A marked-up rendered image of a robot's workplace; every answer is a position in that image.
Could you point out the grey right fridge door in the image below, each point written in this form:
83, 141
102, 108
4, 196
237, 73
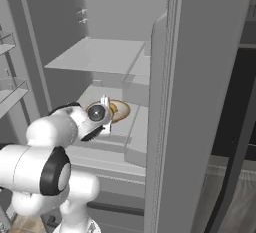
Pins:
200, 93

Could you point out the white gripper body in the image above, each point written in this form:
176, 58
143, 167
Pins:
105, 101

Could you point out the clear glass fridge shelf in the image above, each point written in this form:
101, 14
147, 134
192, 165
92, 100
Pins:
120, 128
100, 55

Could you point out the grey fridge door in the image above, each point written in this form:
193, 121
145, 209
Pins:
200, 93
13, 67

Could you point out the tan bowl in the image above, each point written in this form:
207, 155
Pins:
122, 112

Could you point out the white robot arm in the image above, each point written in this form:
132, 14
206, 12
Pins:
20, 170

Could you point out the orange-brown food piece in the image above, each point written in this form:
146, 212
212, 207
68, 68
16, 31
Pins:
114, 109

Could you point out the grey fridge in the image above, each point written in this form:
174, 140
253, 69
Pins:
116, 10

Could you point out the grey fridge drawer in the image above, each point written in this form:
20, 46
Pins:
100, 162

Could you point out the grey left fridge door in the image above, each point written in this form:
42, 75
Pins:
13, 67

